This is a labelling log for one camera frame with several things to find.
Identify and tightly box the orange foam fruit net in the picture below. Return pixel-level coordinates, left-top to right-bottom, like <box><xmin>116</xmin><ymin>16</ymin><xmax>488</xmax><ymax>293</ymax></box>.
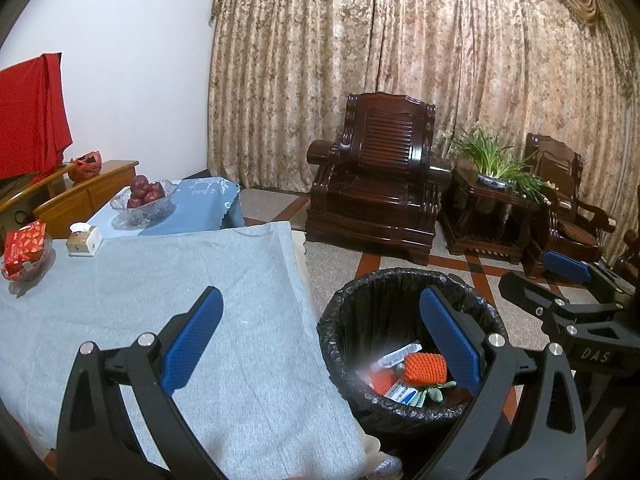
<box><xmin>402</xmin><ymin>352</ymin><xmax>447</xmax><ymax>386</ymax></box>
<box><xmin>370</xmin><ymin>367</ymin><xmax>401</xmax><ymax>396</ymax></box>

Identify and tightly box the black-lined trash bin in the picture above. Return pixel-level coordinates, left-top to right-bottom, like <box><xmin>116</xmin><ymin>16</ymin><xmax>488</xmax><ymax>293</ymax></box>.
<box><xmin>317</xmin><ymin>267</ymin><xmax>511</xmax><ymax>436</ymax></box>

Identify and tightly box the dark wooden side table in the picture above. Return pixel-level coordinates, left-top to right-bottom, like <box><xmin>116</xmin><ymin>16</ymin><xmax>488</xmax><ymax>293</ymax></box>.
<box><xmin>440</xmin><ymin>167</ymin><xmax>548</xmax><ymax>266</ymax></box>

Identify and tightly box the dark wooden armchair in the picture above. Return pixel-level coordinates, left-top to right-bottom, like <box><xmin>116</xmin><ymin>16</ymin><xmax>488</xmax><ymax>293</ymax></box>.
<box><xmin>522</xmin><ymin>133</ymin><xmax>617</xmax><ymax>278</ymax></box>
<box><xmin>612</xmin><ymin>230</ymin><xmax>640</xmax><ymax>273</ymax></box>
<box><xmin>305</xmin><ymin>92</ymin><xmax>452</xmax><ymax>266</ymax></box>

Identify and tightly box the beige patterned curtain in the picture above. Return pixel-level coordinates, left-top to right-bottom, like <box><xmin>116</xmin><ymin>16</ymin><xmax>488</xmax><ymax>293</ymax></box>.
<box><xmin>207</xmin><ymin>0</ymin><xmax>638</xmax><ymax>266</ymax></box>

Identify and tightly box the white printed packet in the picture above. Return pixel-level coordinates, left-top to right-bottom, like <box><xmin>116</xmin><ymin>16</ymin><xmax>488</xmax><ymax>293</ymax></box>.
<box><xmin>377</xmin><ymin>342</ymin><xmax>422</xmax><ymax>367</ymax></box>

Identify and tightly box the light blue tablecloth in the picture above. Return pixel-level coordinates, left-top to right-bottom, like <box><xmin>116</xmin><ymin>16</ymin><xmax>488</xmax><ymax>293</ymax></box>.
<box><xmin>87</xmin><ymin>176</ymin><xmax>246</xmax><ymax>238</ymax></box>

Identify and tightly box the wooden tv cabinet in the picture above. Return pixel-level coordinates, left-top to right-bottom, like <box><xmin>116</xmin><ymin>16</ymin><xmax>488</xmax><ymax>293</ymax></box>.
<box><xmin>0</xmin><ymin>160</ymin><xmax>140</xmax><ymax>241</ymax></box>

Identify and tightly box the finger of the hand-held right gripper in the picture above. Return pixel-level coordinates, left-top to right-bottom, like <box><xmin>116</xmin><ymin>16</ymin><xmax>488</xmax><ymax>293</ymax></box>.
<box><xmin>542</xmin><ymin>250</ymin><xmax>636</xmax><ymax>295</ymax></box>
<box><xmin>498</xmin><ymin>271</ymin><xmax>621</xmax><ymax>331</ymax></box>

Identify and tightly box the green potted plant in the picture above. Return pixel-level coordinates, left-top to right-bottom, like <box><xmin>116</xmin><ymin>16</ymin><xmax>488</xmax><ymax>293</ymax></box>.
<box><xmin>440</xmin><ymin>125</ymin><xmax>558</xmax><ymax>206</ymax></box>

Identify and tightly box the red patterned packet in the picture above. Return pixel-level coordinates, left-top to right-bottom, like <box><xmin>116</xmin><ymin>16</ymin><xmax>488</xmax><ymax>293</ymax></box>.
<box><xmin>1</xmin><ymin>221</ymin><xmax>47</xmax><ymax>276</ymax></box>

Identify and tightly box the red cloth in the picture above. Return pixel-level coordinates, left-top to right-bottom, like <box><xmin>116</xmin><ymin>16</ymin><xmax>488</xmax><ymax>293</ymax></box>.
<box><xmin>0</xmin><ymin>52</ymin><xmax>73</xmax><ymax>181</ymax></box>

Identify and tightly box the beige tissue box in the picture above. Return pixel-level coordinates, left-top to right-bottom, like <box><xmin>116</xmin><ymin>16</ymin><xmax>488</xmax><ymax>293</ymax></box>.
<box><xmin>66</xmin><ymin>223</ymin><xmax>103</xmax><ymax>257</ymax></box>

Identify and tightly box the white sneaker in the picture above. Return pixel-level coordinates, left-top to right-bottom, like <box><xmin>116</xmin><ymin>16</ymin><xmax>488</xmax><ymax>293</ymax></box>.
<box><xmin>372</xmin><ymin>455</ymin><xmax>403</xmax><ymax>479</ymax></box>

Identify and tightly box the green glove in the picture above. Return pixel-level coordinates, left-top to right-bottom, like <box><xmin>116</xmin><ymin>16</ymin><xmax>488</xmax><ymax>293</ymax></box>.
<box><xmin>422</xmin><ymin>380</ymin><xmax>458</xmax><ymax>403</ymax></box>

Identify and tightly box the grey tablecloth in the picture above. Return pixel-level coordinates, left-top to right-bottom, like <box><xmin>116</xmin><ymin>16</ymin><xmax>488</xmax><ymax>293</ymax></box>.
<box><xmin>0</xmin><ymin>221</ymin><xmax>368</xmax><ymax>476</ymax></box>

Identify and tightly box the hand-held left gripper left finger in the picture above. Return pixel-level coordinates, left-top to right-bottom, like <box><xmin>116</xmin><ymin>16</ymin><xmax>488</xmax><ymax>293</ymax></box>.
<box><xmin>56</xmin><ymin>286</ymin><xmax>241</xmax><ymax>480</ymax></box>

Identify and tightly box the cream table cover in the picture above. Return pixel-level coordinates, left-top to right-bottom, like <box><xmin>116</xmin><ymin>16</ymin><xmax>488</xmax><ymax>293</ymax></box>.
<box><xmin>290</xmin><ymin>230</ymin><xmax>386</xmax><ymax>468</ymax></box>

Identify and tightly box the black television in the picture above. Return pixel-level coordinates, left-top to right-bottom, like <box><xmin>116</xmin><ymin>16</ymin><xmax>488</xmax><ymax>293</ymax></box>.
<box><xmin>0</xmin><ymin>176</ymin><xmax>48</xmax><ymax>200</ymax></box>

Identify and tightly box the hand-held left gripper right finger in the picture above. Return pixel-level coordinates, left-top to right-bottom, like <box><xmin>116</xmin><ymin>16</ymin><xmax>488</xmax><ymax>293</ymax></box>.
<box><xmin>412</xmin><ymin>286</ymin><xmax>588</xmax><ymax>480</ymax></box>

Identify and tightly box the glass fruit bowl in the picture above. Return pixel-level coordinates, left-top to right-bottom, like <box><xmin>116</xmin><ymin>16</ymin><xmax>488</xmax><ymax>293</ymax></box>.
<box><xmin>110</xmin><ymin>178</ymin><xmax>179</xmax><ymax>226</ymax></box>

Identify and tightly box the white cardboard box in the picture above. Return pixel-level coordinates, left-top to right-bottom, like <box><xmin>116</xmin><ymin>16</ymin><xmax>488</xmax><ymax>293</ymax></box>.
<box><xmin>385</xmin><ymin>380</ymin><xmax>426</xmax><ymax>406</ymax></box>

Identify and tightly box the red plastic bag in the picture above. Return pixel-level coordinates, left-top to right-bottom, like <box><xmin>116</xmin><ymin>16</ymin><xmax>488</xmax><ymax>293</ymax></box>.
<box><xmin>69</xmin><ymin>149</ymin><xmax>103</xmax><ymax>182</ymax></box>

